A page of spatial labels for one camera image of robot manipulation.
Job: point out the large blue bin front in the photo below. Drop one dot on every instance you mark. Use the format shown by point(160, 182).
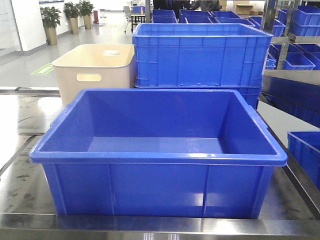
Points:
point(202, 153)

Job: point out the beige plastic bin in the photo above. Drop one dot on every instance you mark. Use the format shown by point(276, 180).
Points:
point(94, 66)

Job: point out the blue bin right edge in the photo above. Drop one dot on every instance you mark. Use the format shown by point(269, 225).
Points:
point(305, 148)

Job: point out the large blue crate rear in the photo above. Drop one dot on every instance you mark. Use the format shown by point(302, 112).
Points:
point(228, 56)

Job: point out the steel shelving with blue bins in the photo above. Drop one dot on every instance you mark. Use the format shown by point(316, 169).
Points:
point(295, 88)

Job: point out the potted plant gold pot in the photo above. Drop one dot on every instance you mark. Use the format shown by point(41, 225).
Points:
point(50, 19)

